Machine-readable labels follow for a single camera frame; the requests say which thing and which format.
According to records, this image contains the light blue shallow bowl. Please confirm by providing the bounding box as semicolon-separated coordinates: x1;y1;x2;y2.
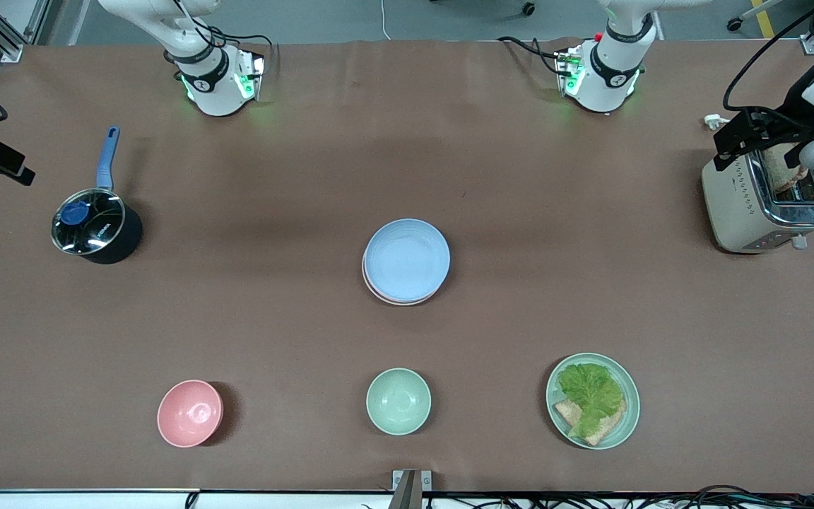
365;218;452;301

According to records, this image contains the pink shallow bowl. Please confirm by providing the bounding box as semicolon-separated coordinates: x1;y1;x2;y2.
362;258;444;305

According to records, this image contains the brown toast slice in toaster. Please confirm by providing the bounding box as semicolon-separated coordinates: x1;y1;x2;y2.
762;144;810;195

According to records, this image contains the beige chrome toaster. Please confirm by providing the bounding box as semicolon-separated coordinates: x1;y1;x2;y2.
702;124;814;254

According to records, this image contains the glass lid with blue knob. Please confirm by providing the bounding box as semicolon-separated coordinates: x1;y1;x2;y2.
52;188;127;255

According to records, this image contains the green flat plate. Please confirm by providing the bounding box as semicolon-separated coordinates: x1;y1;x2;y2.
546;352;641;450

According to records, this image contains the green lettuce leaf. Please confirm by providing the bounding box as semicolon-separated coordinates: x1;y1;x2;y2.
558;363;625;439

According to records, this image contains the brown bread slice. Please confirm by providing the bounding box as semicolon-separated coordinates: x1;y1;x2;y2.
554;398;627;447

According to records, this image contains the pink deep bowl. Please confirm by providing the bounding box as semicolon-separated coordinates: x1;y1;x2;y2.
157;380;225;448

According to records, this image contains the beige shallow bowl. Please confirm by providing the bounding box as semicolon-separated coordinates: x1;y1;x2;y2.
362;262;443;307

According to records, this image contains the green deep bowl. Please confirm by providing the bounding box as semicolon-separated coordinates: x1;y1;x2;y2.
366;368;432;435

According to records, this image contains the black saucepan with blue handle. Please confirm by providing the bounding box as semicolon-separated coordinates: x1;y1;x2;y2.
52;126;144;266

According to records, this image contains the metal bracket clamp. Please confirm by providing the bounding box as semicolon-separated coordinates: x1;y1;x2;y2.
391;469;432;509

